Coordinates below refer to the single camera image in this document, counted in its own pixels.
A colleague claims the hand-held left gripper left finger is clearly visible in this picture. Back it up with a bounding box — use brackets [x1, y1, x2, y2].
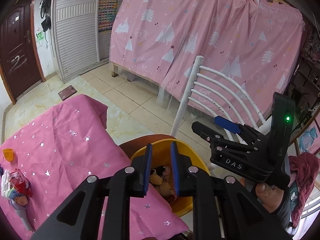
[30, 143, 153, 240]

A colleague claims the pink star tablecloth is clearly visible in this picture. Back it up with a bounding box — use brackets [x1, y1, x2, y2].
[0, 94, 190, 240]

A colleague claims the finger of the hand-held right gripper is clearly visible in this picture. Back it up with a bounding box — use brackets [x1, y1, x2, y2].
[191, 121, 251, 153]
[214, 115, 270, 148]

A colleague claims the red printed plastic bag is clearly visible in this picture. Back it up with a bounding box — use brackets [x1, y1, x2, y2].
[1, 168, 32, 197]

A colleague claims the knitted plush toy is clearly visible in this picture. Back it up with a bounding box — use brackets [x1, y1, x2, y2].
[149, 174, 177, 198]

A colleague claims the pink tree print curtain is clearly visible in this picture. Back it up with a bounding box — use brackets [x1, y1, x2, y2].
[108, 0, 305, 131]

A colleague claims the colourful chart poster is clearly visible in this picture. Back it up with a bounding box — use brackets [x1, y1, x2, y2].
[98, 0, 118, 33]

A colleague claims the person's right hand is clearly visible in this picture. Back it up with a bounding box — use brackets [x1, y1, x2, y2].
[254, 182, 286, 214]

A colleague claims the white metal chair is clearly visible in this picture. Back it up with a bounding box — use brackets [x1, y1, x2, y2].
[170, 55, 270, 171]

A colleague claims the yellow plastic bin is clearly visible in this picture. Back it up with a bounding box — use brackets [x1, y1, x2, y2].
[129, 140, 211, 217]

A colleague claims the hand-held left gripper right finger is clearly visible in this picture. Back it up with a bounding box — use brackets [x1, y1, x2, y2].
[170, 141, 288, 240]

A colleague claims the white louvred wardrobe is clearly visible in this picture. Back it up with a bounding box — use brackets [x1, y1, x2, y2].
[49, 0, 118, 83]

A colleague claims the brown bathroom scale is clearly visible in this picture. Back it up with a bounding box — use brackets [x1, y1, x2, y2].
[58, 85, 77, 101]

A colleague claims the pink garment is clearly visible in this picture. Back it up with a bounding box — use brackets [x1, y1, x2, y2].
[287, 152, 320, 227]

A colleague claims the black and white plush toy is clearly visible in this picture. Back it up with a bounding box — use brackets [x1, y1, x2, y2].
[150, 166, 172, 177]

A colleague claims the cluttered dark shelf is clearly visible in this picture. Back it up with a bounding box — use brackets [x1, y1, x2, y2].
[287, 17, 320, 131]

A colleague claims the brown door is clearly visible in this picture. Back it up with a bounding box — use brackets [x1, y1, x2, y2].
[0, 0, 46, 106]

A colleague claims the purple doll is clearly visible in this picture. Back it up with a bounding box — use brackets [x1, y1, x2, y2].
[7, 189, 35, 232]

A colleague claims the orange plastic cup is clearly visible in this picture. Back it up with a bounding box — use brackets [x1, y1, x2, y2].
[2, 148, 14, 163]

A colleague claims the blue picture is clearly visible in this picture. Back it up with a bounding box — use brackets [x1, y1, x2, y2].
[297, 126, 320, 153]

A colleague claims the black strap bag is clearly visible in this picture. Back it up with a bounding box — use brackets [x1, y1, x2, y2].
[40, 0, 52, 18]

